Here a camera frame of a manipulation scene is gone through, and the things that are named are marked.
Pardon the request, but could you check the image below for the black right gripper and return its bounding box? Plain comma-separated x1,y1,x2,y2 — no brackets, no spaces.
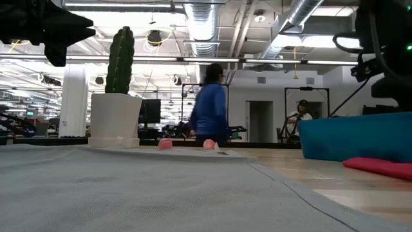
350,57,412,112

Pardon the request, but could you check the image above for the white hexagonal plant pot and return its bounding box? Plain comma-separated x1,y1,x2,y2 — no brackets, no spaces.
88,93,144,149

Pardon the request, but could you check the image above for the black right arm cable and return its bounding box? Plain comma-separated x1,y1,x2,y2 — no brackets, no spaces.
330,77,371,119

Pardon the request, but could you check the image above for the person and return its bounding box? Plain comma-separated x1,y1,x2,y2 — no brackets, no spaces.
285,99,318,143
189,63,230,144

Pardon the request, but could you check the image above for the black background cabinet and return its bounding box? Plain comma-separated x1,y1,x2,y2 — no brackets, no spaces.
362,104,400,116

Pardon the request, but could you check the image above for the black background monitor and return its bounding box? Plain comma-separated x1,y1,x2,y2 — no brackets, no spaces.
138,99,162,125

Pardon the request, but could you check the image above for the black aluminium table frame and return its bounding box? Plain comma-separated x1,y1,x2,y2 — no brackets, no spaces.
0,136,303,150

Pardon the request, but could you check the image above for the long ceiling light bar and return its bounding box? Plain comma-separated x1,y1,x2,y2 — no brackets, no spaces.
0,54,360,66

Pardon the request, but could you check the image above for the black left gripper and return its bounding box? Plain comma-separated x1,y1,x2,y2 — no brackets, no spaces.
0,0,97,68

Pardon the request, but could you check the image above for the magenta cloth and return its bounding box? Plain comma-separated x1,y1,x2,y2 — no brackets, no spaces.
342,157,412,181

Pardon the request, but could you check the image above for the black metal stand frame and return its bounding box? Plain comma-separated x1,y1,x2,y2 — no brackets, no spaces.
285,86,331,142
181,82,230,130

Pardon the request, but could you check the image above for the black round ceiling device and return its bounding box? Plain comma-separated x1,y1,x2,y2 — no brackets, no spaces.
147,29,163,47

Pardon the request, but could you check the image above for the grey cloth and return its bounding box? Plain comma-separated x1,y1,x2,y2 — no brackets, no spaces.
0,143,412,232

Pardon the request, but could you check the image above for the green cactus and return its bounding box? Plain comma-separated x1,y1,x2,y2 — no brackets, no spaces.
104,26,136,95

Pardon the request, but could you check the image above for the silver ventilation duct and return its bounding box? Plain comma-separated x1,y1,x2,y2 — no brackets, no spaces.
259,0,325,61
183,3,223,58

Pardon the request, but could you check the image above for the white pillar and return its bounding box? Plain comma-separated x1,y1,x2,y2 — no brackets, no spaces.
58,64,89,139

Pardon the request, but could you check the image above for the teal plastic container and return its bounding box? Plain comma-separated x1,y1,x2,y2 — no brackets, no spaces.
297,111,412,164

